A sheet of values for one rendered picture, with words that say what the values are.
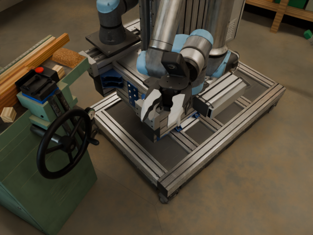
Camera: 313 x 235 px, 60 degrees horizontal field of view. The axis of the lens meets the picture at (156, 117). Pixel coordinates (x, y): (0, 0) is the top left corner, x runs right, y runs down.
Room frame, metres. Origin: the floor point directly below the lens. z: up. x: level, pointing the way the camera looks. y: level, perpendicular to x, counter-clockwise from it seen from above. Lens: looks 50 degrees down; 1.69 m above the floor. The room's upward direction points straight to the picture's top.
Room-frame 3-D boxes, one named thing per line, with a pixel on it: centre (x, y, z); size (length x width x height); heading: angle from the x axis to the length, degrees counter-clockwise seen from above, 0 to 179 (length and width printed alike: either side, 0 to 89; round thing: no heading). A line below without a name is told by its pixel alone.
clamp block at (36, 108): (0.76, 0.43, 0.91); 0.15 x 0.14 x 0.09; 152
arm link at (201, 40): (0.66, -0.12, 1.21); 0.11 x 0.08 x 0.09; 158
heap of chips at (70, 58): (1.02, 0.41, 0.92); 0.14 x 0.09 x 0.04; 62
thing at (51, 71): (0.76, 0.43, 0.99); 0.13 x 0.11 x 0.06; 152
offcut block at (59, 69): (0.90, 0.42, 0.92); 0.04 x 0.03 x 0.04; 158
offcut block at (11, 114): (0.66, 0.55, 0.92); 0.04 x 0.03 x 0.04; 2
